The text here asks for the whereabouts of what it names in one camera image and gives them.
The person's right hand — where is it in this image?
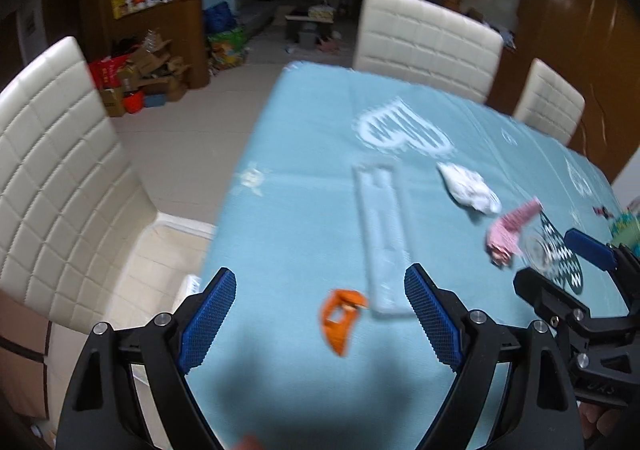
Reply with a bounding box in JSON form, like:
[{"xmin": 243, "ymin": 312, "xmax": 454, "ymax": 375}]
[{"xmin": 580, "ymin": 402, "xmax": 623, "ymax": 441}]

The blue printed tablecloth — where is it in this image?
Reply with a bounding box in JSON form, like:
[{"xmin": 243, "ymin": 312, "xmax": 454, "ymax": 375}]
[{"xmin": 197, "ymin": 61, "xmax": 633, "ymax": 450}]

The pile of cardboard boxes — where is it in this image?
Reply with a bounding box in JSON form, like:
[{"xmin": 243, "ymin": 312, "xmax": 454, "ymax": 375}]
[{"xmin": 100, "ymin": 30, "xmax": 191, "ymax": 118}]

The group of small containers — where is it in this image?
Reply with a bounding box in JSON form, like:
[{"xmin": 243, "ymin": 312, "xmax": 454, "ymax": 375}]
[{"xmin": 111, "ymin": 0, "xmax": 176, "ymax": 21}]

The glass ashtray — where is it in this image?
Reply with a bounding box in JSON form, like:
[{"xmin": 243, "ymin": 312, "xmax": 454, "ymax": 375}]
[{"xmin": 522, "ymin": 225, "xmax": 566, "ymax": 276}]

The coffee table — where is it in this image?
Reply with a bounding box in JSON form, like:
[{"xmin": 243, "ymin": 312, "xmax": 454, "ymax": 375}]
[{"xmin": 285, "ymin": 5, "xmax": 336, "ymax": 48}]

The clear plastic tray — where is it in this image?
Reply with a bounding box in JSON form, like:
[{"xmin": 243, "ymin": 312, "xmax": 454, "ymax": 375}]
[{"xmin": 352, "ymin": 161, "xmax": 416, "ymax": 318}]

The pink paper wrapper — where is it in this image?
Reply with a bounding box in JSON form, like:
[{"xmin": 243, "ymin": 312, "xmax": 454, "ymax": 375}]
[{"xmin": 486, "ymin": 196, "xmax": 544, "ymax": 268}]

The orange wrapper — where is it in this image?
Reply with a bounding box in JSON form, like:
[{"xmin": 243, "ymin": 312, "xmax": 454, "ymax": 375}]
[{"xmin": 320, "ymin": 289, "xmax": 370, "ymax": 357}]

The red bag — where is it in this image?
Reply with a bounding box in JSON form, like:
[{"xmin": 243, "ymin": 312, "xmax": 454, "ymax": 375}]
[{"xmin": 89, "ymin": 56, "xmax": 128, "ymax": 91}]

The dark side door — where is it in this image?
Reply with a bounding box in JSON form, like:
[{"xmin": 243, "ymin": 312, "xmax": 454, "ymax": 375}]
[{"xmin": 42, "ymin": 0, "xmax": 101, "ymax": 66}]

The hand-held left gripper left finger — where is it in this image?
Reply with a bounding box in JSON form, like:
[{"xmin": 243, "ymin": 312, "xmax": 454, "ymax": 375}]
[{"xmin": 55, "ymin": 267, "xmax": 238, "ymax": 450}]

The white tissue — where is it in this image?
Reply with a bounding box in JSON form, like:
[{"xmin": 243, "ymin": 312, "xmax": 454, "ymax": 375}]
[{"xmin": 437, "ymin": 162, "xmax": 502, "ymax": 216}]

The colourful woven bag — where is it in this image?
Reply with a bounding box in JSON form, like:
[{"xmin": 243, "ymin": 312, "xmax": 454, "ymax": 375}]
[{"xmin": 207, "ymin": 27, "xmax": 249, "ymax": 68}]

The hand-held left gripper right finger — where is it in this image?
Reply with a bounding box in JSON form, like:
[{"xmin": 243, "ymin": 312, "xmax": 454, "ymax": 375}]
[{"xmin": 404, "ymin": 264, "xmax": 586, "ymax": 450}]

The wooden door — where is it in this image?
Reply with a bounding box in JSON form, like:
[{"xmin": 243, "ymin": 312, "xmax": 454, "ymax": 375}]
[{"xmin": 515, "ymin": 0, "xmax": 640, "ymax": 181}]

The white quilted chair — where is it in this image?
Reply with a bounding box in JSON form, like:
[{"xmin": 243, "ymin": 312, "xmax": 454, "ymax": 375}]
[
  {"xmin": 352, "ymin": 0, "xmax": 504, "ymax": 105},
  {"xmin": 0, "ymin": 36, "xmax": 161, "ymax": 336},
  {"xmin": 512, "ymin": 57, "xmax": 586, "ymax": 147}
]

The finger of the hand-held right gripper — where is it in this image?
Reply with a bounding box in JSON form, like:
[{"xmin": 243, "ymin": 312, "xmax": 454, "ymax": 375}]
[
  {"xmin": 513, "ymin": 267, "xmax": 590, "ymax": 331},
  {"xmin": 564, "ymin": 229, "xmax": 640, "ymax": 281}
]

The grey sofa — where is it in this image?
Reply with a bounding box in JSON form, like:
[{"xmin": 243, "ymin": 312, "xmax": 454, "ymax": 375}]
[{"xmin": 200, "ymin": 0, "xmax": 281, "ymax": 38}]

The low wooden cabinet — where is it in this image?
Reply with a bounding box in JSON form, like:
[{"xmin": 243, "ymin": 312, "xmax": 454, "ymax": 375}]
[{"xmin": 110, "ymin": 0, "xmax": 208, "ymax": 91}]

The blue bag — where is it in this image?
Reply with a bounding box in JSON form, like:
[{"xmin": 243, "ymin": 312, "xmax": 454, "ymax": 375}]
[{"xmin": 202, "ymin": 2, "xmax": 238, "ymax": 36}]

